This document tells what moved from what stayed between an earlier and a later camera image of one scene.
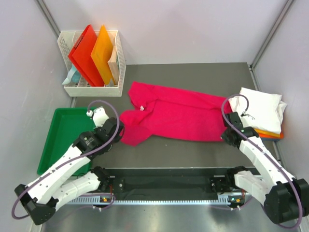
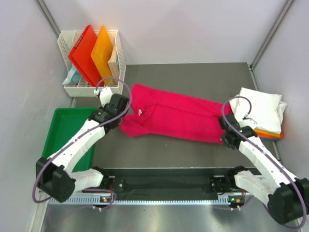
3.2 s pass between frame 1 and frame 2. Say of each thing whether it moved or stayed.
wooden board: stayed
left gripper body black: moved
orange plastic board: stayed
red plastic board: stayed
